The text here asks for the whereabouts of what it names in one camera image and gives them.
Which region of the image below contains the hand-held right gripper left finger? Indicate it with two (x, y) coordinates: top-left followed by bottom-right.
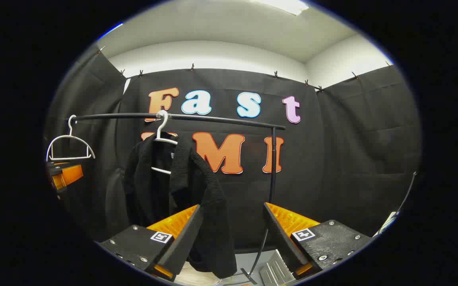
(97, 204), (205, 282)

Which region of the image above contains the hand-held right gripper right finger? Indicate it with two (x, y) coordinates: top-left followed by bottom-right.
(262, 202), (373, 279)

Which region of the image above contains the white laundry hamper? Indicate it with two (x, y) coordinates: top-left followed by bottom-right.
(173, 262), (223, 286)

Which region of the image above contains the black knit cardigan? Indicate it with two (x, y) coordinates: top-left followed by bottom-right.
(124, 133), (237, 279)

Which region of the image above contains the white clothes hanger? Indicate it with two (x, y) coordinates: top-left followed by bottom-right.
(151, 110), (179, 175)
(46, 115), (96, 162)

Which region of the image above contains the black clothes rack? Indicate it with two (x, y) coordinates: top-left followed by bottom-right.
(69, 113), (287, 285)

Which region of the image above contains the grey ribbed metal panel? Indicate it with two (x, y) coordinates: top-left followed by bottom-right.
(260, 249), (296, 286)

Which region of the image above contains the black backdrop cloth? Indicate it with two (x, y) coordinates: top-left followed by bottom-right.
(44, 50), (422, 255)

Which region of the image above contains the row of black cloth clips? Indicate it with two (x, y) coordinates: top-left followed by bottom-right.
(97, 46), (392, 93)

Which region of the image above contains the ceiling light panel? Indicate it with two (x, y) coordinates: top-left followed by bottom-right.
(251, 0), (310, 15)

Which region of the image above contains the thin black cable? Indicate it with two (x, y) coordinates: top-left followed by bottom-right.
(396, 172), (417, 215)

